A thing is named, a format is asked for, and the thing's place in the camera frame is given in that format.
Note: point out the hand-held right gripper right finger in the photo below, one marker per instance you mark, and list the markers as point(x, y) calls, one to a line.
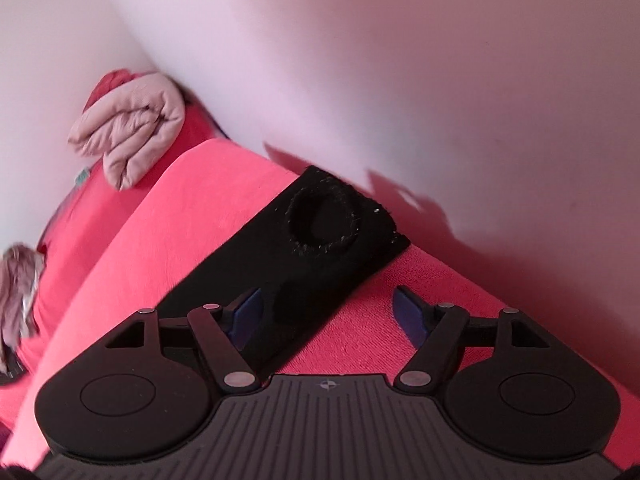
point(407, 315)

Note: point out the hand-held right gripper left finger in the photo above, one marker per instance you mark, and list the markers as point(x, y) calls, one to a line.
point(245, 317)

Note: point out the black pants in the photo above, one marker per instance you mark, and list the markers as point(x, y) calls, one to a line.
point(320, 265)

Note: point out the pink bed blanket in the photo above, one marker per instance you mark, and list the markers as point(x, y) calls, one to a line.
point(165, 220)

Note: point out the pink pillow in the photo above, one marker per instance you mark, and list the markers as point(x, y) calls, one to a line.
point(95, 230)

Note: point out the small teal label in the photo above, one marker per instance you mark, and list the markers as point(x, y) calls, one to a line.
point(81, 176)

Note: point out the beige padded garment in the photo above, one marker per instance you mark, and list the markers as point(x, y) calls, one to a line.
point(132, 125)

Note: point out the mauve garment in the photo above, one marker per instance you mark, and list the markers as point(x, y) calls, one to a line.
point(17, 285)

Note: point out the black studded garment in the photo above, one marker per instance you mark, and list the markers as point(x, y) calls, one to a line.
point(7, 375)

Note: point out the red cloth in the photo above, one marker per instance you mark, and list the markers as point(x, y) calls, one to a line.
point(107, 85)

